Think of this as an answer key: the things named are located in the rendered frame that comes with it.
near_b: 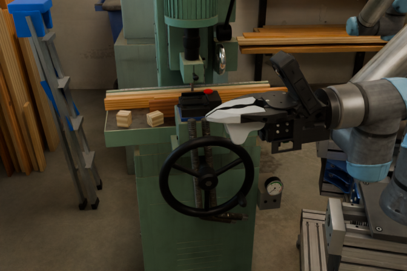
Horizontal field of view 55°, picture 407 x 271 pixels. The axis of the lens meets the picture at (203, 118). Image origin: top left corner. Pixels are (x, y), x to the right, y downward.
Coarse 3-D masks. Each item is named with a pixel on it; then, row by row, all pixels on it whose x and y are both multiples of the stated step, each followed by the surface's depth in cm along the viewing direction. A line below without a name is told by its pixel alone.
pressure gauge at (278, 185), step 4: (268, 180) 137; (272, 180) 136; (276, 180) 136; (268, 184) 136; (272, 184) 136; (276, 184) 136; (280, 184) 137; (268, 188) 136; (272, 188) 137; (276, 188) 137; (280, 188) 137; (268, 192) 137; (272, 192) 138; (276, 192) 138
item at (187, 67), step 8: (184, 56) 137; (184, 64) 130; (192, 64) 130; (200, 64) 131; (184, 72) 131; (192, 72) 131; (200, 72) 132; (184, 80) 132; (192, 80) 133; (200, 80) 133
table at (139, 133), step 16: (112, 112) 136; (144, 112) 136; (112, 128) 126; (128, 128) 126; (144, 128) 126; (160, 128) 126; (224, 128) 130; (112, 144) 126; (128, 144) 127; (176, 144) 122
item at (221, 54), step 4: (216, 44) 149; (220, 44) 146; (216, 48) 149; (220, 48) 145; (224, 48) 146; (216, 52) 151; (220, 52) 144; (224, 52) 144; (216, 56) 148; (220, 56) 144; (224, 56) 144; (216, 60) 149; (220, 60) 144; (224, 60) 144; (216, 64) 152; (220, 64) 145; (224, 64) 145; (216, 68) 152; (220, 68) 146; (224, 68) 146; (220, 72) 147; (224, 72) 148
